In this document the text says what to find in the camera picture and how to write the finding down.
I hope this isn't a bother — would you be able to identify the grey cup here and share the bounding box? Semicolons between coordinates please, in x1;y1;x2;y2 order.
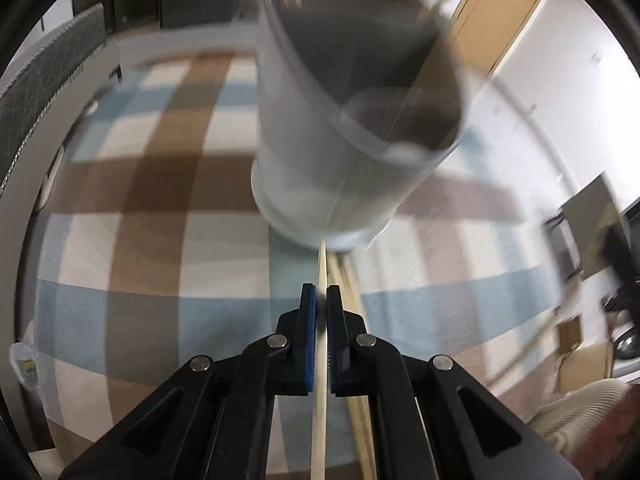
250;0;471;253

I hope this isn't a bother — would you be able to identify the clear plastic wrapper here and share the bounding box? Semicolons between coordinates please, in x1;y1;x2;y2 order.
10;342;42;397

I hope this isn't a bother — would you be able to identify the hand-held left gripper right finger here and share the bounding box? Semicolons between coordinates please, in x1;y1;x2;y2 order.
326;285;583;480

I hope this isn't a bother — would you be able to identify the white round table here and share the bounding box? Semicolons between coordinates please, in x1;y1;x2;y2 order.
0;22;266;466

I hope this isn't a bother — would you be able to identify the wooden chopstick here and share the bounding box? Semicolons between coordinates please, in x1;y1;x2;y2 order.
334;255;378;480
310;240;331;480

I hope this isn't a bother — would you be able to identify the dark furniture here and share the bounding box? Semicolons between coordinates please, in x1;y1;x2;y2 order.
545;172;640;311

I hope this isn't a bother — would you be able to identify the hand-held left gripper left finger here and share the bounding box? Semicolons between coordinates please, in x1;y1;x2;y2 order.
57;284;318;480

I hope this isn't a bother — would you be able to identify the cardboard box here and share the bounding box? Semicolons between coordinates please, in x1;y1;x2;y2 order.
555;310;616;396

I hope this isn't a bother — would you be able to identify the grey mattress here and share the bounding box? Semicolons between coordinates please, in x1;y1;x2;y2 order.
0;2;121;196

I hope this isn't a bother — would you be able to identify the plaid tablecloth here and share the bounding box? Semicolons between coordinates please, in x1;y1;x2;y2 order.
35;52;576;476

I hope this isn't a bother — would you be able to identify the wooden door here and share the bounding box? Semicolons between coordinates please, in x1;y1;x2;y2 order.
447;0;556;78

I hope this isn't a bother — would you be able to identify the person's beige ribbed sweater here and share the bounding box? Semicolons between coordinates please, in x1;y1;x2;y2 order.
530;377;640;461

